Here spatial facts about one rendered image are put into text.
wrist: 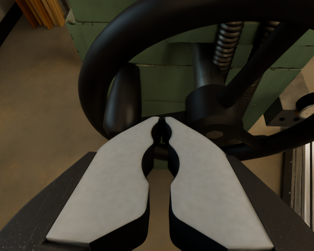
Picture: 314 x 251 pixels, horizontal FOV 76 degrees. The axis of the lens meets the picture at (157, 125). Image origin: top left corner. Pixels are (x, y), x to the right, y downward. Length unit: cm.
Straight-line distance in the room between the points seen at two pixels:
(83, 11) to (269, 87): 40
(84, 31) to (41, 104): 105
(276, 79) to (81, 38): 39
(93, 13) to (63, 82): 111
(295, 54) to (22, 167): 120
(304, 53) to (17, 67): 159
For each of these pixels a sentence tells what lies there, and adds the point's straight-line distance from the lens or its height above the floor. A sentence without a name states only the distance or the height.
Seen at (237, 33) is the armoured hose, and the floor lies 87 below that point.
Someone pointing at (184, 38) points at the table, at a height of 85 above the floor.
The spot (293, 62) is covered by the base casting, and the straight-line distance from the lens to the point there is 48.
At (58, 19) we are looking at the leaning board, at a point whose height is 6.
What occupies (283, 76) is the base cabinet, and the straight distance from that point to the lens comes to 50.
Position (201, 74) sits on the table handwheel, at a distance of 25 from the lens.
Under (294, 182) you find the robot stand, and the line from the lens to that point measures 104.
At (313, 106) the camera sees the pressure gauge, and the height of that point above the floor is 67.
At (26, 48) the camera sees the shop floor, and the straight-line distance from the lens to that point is 181.
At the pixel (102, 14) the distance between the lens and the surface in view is 37.
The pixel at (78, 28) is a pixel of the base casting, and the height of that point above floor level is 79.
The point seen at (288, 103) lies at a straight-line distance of 56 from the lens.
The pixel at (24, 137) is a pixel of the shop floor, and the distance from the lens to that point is 133.
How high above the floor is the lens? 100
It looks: 61 degrees down
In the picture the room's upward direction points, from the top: straight up
